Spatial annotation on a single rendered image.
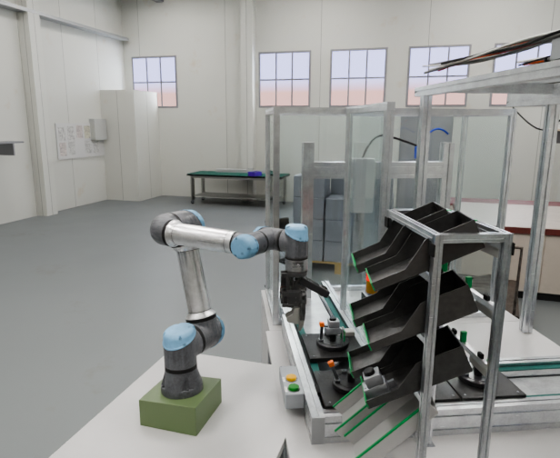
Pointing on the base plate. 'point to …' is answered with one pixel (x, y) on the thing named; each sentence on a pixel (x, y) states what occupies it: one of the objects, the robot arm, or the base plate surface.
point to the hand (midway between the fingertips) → (301, 326)
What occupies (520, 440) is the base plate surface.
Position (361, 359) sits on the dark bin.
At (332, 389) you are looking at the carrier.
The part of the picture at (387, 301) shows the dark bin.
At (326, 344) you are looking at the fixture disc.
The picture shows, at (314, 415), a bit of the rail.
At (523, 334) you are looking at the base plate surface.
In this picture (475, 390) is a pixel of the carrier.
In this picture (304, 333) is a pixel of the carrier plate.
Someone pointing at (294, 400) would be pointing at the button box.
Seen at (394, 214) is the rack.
